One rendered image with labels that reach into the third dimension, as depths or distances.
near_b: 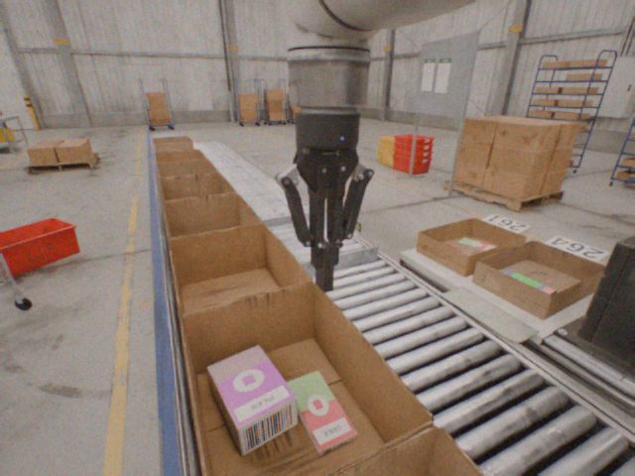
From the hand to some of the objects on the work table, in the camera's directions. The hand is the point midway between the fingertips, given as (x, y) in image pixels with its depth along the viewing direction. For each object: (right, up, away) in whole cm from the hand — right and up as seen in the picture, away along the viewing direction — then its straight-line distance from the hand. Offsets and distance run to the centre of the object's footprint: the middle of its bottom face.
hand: (324, 266), depth 47 cm
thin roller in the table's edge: (+76, -32, +45) cm, 94 cm away
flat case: (+75, -12, +78) cm, 109 cm away
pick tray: (+83, -12, +82) cm, 117 cm away
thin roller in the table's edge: (+78, -32, +46) cm, 96 cm away
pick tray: (+68, 0, +107) cm, 127 cm away
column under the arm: (+90, -27, +53) cm, 108 cm away
